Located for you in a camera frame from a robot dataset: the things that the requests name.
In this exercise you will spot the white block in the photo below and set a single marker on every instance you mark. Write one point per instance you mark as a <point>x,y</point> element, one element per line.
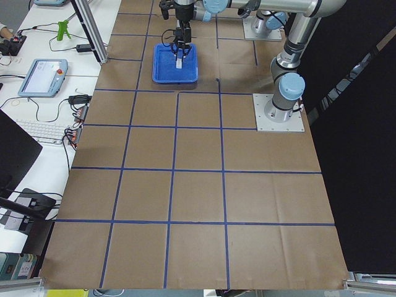
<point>179,63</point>
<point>180,54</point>

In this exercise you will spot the blue plastic tray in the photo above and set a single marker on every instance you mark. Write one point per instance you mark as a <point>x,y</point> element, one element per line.
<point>164,69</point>

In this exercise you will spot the black power adapter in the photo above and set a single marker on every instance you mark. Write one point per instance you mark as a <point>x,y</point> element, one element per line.
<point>83,48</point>

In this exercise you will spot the green plastic clamp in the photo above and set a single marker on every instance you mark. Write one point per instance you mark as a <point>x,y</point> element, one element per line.
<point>63,30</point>

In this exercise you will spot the blue teach pendant tablet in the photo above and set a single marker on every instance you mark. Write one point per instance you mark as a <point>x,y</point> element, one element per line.
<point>44,78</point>

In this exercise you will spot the brown paper table mat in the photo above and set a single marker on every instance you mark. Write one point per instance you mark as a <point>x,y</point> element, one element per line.
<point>174,187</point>

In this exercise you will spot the white keyboard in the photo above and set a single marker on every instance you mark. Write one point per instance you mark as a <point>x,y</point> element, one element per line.
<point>44,133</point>

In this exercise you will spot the black electronics board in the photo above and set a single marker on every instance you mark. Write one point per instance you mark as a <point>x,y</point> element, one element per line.
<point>12,47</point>

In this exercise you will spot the black monitor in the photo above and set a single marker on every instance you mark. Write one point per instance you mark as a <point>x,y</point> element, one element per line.
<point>19,151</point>

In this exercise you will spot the black monitor stand base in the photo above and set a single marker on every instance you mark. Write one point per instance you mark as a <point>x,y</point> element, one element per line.
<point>40,204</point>

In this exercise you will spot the aluminium frame post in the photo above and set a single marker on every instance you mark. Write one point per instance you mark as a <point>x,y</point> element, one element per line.
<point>87,21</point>

